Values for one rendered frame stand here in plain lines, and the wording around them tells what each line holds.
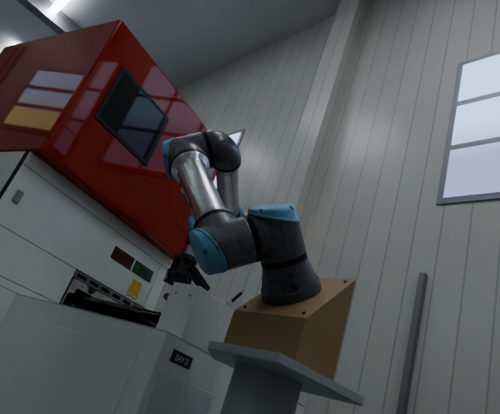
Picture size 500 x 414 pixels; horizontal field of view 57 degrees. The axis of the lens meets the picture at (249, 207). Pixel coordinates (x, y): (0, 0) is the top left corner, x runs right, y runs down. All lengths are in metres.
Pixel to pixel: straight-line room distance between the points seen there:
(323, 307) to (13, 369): 0.87
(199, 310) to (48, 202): 0.68
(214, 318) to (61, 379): 0.42
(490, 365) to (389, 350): 0.63
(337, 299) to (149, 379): 0.47
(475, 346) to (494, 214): 0.90
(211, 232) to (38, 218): 0.73
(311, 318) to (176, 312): 0.38
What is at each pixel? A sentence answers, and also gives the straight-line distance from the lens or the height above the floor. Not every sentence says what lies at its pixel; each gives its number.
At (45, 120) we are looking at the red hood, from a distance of 1.68.
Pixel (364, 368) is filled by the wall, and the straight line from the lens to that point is 3.40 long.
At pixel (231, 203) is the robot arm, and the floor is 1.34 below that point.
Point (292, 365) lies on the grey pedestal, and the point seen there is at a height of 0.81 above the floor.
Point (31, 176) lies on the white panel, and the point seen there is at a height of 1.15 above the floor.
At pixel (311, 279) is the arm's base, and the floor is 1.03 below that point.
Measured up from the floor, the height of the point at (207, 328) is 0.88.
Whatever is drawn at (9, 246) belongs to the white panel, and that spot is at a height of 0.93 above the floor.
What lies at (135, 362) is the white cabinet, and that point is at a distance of 1.19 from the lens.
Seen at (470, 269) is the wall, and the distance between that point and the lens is 3.34.
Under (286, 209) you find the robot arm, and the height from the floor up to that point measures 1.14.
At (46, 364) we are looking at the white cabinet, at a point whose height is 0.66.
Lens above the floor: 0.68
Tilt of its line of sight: 24 degrees up
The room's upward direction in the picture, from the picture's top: 20 degrees clockwise
